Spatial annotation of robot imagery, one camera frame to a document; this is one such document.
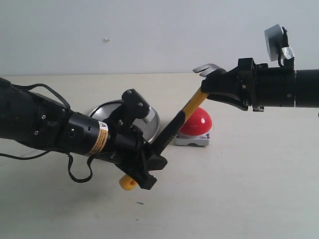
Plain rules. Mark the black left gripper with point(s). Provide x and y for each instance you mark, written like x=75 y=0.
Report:
x=133 y=155

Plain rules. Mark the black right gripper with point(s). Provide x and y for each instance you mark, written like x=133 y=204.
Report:
x=266 y=86

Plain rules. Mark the yellow black claw hammer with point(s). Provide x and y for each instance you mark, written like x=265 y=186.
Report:
x=170 y=131

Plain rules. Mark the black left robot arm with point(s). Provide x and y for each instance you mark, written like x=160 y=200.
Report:
x=39 y=122

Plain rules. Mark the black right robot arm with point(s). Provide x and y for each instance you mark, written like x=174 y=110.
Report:
x=306 y=89

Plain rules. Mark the red dome push button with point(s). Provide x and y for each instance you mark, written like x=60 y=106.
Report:
x=196 y=130

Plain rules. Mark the round steel plate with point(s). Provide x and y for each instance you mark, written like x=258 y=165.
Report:
x=149 y=126

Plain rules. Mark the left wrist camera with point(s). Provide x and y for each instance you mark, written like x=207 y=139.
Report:
x=136 y=105

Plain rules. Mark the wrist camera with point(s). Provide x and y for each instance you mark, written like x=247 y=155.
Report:
x=278 y=47
x=136 y=105

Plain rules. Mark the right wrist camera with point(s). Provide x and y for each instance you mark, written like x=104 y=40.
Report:
x=278 y=47

